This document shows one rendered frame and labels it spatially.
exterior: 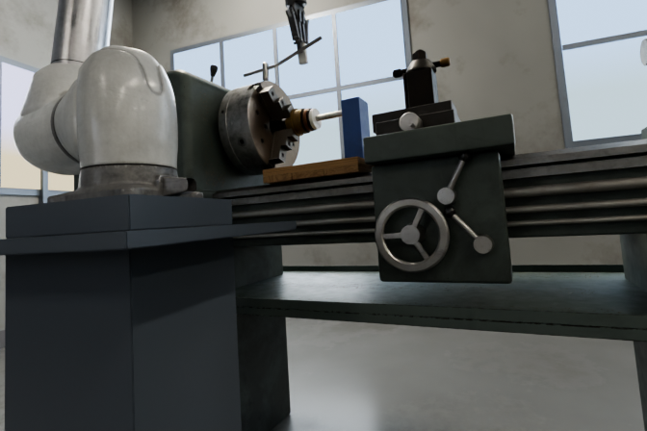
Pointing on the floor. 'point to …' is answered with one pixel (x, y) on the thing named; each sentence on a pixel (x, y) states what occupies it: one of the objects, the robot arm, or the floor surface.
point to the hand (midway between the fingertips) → (301, 53)
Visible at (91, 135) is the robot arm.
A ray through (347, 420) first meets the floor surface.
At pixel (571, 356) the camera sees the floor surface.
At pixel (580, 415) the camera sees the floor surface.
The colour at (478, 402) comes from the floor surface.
